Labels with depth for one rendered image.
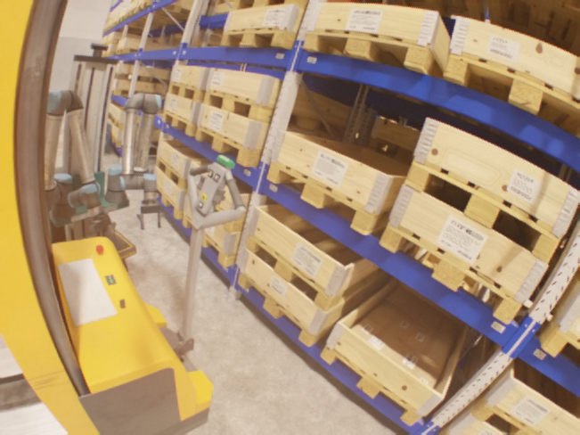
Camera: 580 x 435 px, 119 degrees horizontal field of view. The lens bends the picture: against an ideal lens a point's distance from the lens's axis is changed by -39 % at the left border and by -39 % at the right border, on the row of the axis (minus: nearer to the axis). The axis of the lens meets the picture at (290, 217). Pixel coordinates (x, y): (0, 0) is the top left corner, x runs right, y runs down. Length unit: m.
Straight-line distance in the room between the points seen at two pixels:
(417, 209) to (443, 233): 0.17
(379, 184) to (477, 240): 0.56
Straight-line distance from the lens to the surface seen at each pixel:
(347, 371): 1.99
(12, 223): 0.62
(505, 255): 1.36
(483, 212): 1.32
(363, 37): 1.64
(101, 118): 2.22
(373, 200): 1.45
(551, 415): 1.85
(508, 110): 1.42
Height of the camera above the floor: 1.70
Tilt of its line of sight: 22 degrees down
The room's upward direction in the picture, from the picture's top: 18 degrees clockwise
